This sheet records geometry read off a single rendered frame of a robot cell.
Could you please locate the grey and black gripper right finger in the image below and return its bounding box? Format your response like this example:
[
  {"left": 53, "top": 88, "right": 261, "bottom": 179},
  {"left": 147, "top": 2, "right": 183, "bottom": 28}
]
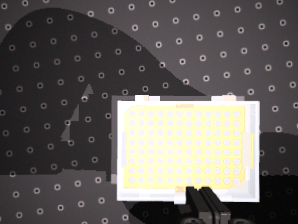
[{"left": 198, "top": 186, "right": 256, "bottom": 224}]

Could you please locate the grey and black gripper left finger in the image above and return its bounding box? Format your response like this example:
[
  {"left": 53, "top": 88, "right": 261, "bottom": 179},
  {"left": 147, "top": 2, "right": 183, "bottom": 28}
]
[{"left": 177, "top": 186, "right": 212, "bottom": 224}]

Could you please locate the dark grey grid base plate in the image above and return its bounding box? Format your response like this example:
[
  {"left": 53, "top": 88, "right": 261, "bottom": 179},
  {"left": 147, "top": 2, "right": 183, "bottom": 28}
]
[{"left": 0, "top": 0, "right": 298, "bottom": 224}]

